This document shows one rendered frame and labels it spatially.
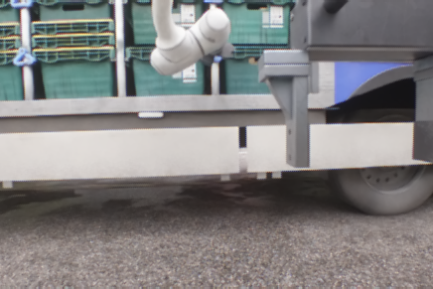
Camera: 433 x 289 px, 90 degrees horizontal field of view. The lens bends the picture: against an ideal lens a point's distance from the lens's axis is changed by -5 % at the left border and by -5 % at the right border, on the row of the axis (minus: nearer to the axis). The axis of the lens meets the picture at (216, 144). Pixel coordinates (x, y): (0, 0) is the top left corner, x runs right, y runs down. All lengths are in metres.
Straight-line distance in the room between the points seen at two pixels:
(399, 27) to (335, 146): 0.94
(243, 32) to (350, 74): 0.55
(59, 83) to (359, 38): 1.28
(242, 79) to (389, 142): 0.77
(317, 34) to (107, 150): 0.96
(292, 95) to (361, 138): 1.04
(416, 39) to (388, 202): 1.33
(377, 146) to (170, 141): 0.97
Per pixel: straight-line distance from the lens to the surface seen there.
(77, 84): 1.31
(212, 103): 0.99
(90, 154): 1.10
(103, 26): 1.31
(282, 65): 0.21
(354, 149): 1.22
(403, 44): 0.25
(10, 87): 1.50
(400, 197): 1.60
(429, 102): 0.29
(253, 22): 1.30
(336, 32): 0.23
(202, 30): 0.80
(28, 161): 1.24
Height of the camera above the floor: 0.51
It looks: 4 degrees down
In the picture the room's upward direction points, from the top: 2 degrees counter-clockwise
